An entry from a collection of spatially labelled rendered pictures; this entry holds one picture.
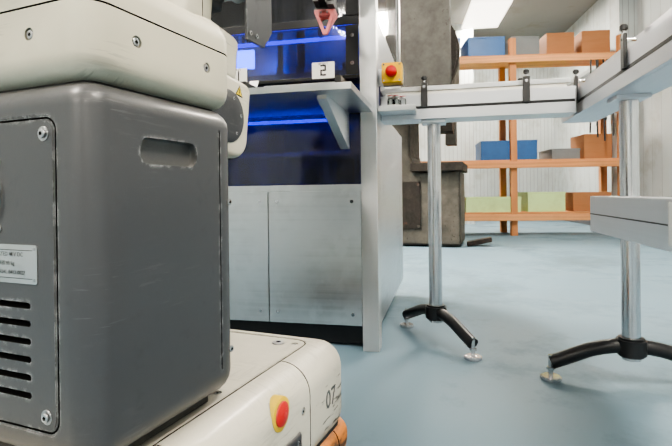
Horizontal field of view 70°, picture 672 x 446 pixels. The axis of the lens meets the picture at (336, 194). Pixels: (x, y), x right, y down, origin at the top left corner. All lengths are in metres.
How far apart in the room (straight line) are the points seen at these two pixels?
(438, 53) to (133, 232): 4.56
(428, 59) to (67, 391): 4.64
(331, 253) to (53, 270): 1.32
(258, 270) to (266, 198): 0.27
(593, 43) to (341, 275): 5.90
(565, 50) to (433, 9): 2.48
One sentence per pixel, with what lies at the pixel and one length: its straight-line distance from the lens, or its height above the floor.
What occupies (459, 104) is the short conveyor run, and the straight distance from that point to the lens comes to 1.85.
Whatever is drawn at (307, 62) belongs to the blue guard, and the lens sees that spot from 1.85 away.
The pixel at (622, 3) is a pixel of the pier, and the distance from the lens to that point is 7.71.
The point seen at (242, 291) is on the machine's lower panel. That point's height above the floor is 0.20.
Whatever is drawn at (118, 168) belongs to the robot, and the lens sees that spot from 0.55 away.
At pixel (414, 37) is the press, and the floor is 2.09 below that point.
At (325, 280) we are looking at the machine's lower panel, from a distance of 1.80.
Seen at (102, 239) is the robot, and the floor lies 0.53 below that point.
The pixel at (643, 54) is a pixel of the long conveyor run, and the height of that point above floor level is 0.89.
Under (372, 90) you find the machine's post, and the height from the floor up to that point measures 0.94.
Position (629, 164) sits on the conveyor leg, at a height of 0.64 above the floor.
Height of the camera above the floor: 0.57
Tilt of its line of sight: level
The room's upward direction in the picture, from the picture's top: 1 degrees counter-clockwise
